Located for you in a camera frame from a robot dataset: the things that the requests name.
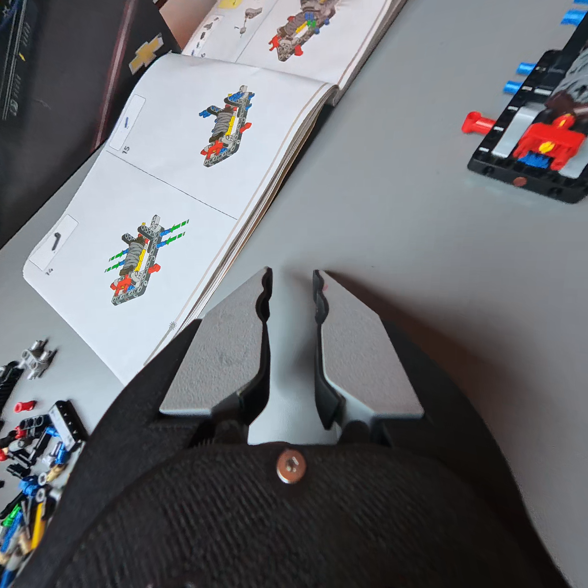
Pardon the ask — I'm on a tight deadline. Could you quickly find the pile of loose lego pieces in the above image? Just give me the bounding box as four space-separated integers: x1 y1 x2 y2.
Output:
0 337 89 570

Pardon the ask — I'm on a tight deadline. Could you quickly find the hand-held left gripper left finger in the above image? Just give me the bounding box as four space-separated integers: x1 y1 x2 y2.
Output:
159 266 274 427

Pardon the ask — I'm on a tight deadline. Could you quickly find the black lego box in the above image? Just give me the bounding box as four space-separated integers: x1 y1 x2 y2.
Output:
0 0 183 249

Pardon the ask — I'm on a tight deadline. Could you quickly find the black lego frame assembly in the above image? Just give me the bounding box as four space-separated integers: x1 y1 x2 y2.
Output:
462 0 588 205

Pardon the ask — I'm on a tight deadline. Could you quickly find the lego instruction booklet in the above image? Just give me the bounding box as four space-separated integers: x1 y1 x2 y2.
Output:
22 0 409 387

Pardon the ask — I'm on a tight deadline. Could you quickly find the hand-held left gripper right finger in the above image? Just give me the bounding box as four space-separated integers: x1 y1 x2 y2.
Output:
313 269 425 431

